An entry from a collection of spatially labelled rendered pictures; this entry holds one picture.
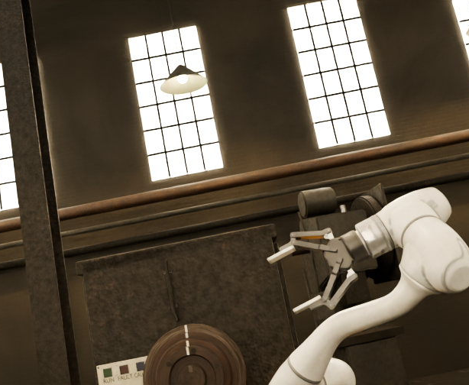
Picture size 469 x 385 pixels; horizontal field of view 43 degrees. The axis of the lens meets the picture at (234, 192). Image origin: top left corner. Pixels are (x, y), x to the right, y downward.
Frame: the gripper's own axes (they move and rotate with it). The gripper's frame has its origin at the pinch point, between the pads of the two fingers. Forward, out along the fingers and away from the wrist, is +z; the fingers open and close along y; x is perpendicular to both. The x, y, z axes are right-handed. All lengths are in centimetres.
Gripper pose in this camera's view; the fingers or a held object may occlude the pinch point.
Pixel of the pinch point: (285, 283)
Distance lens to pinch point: 140.9
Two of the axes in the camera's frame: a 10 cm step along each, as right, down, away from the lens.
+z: -8.8, 4.8, 0.6
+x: 2.5, 3.6, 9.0
